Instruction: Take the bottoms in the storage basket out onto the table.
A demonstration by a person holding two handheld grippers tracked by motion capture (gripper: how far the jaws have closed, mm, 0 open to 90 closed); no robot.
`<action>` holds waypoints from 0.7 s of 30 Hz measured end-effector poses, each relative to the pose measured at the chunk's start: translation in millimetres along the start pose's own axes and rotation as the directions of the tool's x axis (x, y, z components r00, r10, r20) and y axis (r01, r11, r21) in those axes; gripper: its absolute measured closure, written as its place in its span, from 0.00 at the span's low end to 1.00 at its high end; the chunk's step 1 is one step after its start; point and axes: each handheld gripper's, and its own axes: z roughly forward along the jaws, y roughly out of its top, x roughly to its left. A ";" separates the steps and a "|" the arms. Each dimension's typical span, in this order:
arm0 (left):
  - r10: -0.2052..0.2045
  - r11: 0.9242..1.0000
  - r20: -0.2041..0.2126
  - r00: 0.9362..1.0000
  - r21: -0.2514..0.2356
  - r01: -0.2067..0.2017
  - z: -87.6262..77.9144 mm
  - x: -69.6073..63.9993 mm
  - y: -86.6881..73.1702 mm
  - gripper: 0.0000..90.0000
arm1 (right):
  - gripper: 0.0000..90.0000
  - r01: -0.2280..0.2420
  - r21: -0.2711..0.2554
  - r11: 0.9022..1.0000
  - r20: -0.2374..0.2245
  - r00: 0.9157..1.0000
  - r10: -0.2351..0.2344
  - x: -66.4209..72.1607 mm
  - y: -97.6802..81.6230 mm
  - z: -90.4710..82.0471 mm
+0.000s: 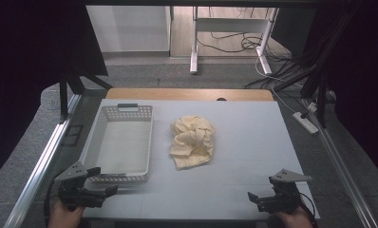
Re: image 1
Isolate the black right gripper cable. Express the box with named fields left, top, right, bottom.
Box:
left=299, top=191, right=318, bottom=224

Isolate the aluminium rail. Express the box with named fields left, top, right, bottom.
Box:
left=3, top=93, right=84, bottom=228
left=301, top=98, right=378, bottom=228

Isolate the white power strip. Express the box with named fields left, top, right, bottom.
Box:
left=292, top=110, right=320, bottom=135

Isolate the pale yellow cloth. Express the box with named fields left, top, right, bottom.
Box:
left=169, top=115, right=217, bottom=171

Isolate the bundle of black floor cables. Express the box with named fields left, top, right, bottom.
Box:
left=196, top=29, right=294, bottom=64

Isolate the person's left hand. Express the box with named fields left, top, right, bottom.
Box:
left=47, top=199, right=85, bottom=228

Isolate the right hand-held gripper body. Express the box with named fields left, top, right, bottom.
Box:
left=256, top=168, right=313, bottom=215

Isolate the white desk frame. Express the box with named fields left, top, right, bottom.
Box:
left=189, top=6, right=280, bottom=76

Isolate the white floor cable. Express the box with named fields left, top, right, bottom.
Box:
left=254, top=56, right=306, bottom=112

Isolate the white perforated plastic basket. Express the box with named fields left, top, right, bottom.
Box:
left=79, top=103, right=155, bottom=184

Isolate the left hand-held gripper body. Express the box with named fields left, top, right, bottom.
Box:
left=53, top=161, right=107, bottom=211

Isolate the white table cover sheet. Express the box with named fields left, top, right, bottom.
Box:
left=78, top=98, right=322, bottom=221

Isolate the dark square floor plate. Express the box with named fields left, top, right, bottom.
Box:
left=61, top=124, right=85, bottom=147

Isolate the white cabinet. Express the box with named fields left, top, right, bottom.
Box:
left=85, top=5, right=174, bottom=58

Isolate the person's right hand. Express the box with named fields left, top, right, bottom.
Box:
left=274, top=204, right=315, bottom=228

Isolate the black metal stand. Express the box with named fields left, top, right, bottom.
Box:
left=274, top=0, right=364, bottom=129
left=58, top=71, right=114, bottom=125

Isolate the dark curtain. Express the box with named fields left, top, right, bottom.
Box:
left=0, top=0, right=109, bottom=186
left=300, top=0, right=378, bottom=186

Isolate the wooden table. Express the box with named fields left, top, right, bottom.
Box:
left=104, top=87, right=274, bottom=103

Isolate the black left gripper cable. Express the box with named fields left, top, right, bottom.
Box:
left=43, top=178, right=64, bottom=228

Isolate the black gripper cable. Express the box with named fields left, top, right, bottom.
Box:
left=43, top=178, right=64, bottom=228
left=299, top=191, right=318, bottom=224

